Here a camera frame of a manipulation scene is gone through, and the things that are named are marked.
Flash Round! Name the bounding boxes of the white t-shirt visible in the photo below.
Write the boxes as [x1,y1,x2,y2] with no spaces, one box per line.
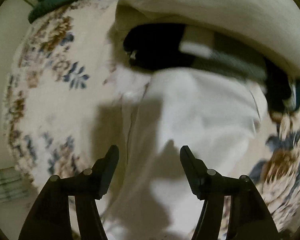
[103,68,267,239]

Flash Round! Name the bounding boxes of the floral bed blanket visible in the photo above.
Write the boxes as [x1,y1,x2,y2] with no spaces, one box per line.
[4,0,300,231]

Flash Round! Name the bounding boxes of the folded white garment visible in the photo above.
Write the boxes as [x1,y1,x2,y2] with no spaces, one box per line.
[116,0,300,76]

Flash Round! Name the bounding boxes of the black patterned folded garment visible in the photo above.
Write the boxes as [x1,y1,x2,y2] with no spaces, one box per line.
[123,23,300,113]

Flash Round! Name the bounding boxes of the green striped curtain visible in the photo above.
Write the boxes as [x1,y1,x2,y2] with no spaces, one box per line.
[0,167,28,204]

